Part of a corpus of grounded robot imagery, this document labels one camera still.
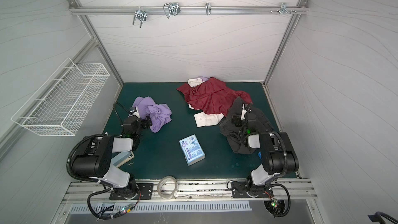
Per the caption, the green table mat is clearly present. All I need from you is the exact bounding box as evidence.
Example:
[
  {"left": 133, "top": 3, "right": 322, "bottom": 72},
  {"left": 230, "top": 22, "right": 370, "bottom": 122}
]
[{"left": 105, "top": 83, "right": 279, "bottom": 179}]

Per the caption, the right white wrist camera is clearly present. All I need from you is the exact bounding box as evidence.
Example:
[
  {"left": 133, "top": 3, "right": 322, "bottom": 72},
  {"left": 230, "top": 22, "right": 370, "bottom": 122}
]
[{"left": 240, "top": 104, "right": 249, "bottom": 120}]

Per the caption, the metal bracket right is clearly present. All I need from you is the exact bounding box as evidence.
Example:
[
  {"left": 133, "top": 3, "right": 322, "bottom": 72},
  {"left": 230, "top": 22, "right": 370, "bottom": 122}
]
[{"left": 269, "top": 3, "right": 296, "bottom": 15}]

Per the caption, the pale green stapler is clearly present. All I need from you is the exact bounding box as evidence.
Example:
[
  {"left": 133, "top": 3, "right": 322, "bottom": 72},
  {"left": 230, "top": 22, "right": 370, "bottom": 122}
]
[{"left": 111, "top": 151, "right": 134, "bottom": 168}]

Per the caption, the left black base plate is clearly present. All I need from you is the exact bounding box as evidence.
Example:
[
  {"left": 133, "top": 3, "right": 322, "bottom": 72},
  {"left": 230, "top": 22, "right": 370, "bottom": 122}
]
[{"left": 109, "top": 183, "right": 154, "bottom": 201}]

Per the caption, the white cloth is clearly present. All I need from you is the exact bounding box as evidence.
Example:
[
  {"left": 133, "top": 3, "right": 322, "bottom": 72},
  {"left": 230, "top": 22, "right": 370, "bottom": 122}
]
[{"left": 187, "top": 76, "right": 224, "bottom": 128}]

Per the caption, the white slotted cable duct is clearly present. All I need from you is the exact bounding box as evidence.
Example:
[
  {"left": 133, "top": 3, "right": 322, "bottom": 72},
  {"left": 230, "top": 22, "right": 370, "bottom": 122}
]
[{"left": 69, "top": 201, "right": 252, "bottom": 214}]

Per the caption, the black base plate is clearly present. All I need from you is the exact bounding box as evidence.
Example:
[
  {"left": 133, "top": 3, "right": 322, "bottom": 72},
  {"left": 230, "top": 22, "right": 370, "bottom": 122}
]
[
  {"left": 227, "top": 180, "right": 274, "bottom": 199},
  {"left": 109, "top": 183, "right": 154, "bottom": 201}
]

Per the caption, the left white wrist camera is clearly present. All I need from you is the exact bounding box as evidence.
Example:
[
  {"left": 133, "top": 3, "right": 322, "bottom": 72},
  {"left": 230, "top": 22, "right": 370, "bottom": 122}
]
[{"left": 129, "top": 106, "right": 140, "bottom": 118}]

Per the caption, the dark grey cloth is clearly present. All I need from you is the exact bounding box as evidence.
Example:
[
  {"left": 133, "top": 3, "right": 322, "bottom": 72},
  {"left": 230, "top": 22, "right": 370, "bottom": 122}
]
[{"left": 219, "top": 96, "right": 274, "bottom": 155}]

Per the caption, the light blue tissue box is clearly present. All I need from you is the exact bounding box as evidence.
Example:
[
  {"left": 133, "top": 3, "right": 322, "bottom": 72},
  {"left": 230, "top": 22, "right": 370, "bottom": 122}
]
[{"left": 179, "top": 134, "right": 205, "bottom": 166}]

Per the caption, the maroon cloth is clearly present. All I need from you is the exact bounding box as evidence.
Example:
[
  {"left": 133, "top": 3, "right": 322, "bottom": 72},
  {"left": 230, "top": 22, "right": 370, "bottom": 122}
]
[{"left": 177, "top": 77, "right": 252, "bottom": 116}]

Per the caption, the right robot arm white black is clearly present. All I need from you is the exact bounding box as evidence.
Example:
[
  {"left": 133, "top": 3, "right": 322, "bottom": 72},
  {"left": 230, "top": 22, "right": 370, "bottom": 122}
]
[{"left": 232, "top": 113, "right": 299, "bottom": 187}]

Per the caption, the aluminium top crossbar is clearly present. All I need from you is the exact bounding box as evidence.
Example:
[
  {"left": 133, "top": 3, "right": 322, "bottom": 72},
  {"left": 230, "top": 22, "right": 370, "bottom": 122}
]
[{"left": 69, "top": 5, "right": 309, "bottom": 16}]

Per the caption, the white wire basket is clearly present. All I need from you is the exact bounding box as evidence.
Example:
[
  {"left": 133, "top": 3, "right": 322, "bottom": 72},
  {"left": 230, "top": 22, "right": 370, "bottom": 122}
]
[{"left": 11, "top": 58, "right": 110, "bottom": 136}]

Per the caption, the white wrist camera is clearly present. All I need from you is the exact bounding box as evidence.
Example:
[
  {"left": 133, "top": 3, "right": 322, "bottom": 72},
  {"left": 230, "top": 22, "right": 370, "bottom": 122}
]
[
  {"left": 240, "top": 104, "right": 249, "bottom": 120},
  {"left": 129, "top": 106, "right": 140, "bottom": 118}
]

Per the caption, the purple cloth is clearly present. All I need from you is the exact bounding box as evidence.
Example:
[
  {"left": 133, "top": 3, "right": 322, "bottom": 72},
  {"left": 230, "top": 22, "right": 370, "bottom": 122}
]
[{"left": 132, "top": 96, "right": 172, "bottom": 133}]

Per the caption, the left base black cable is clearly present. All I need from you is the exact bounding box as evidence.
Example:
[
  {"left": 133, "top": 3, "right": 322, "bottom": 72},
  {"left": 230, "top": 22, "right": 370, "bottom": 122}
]
[{"left": 86, "top": 186, "right": 142, "bottom": 220}]

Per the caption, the base black cable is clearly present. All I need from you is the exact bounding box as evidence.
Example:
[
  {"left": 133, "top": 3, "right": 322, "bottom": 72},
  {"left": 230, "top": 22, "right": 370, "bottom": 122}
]
[
  {"left": 263, "top": 183, "right": 291, "bottom": 218},
  {"left": 86, "top": 186, "right": 142, "bottom": 220}
]

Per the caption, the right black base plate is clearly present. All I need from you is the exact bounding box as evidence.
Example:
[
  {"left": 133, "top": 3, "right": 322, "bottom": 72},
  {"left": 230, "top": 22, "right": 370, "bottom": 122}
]
[{"left": 227, "top": 180, "right": 274, "bottom": 199}]

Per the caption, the aluminium front rail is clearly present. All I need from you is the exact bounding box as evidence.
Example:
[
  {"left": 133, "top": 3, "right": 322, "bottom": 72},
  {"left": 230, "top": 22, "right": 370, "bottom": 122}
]
[{"left": 61, "top": 178, "right": 318, "bottom": 204}]

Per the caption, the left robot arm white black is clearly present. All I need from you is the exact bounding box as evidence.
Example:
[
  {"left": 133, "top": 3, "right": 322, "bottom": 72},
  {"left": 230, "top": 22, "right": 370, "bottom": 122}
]
[{"left": 66, "top": 115, "right": 152, "bottom": 192}]

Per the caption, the clear tape roll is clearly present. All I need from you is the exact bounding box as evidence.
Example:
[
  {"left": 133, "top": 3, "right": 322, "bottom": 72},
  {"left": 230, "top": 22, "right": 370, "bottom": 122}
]
[{"left": 157, "top": 176, "right": 178, "bottom": 200}]

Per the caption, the right base black cable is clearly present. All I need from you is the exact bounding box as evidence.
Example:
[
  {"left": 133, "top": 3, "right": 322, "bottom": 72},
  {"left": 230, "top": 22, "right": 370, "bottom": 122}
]
[{"left": 263, "top": 183, "right": 291, "bottom": 218}]

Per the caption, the metal u-bolt clamp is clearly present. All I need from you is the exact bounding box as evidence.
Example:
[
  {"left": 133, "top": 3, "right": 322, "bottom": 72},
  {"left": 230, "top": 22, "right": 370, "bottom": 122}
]
[
  {"left": 132, "top": 9, "right": 147, "bottom": 28},
  {"left": 162, "top": 2, "right": 181, "bottom": 19}
]

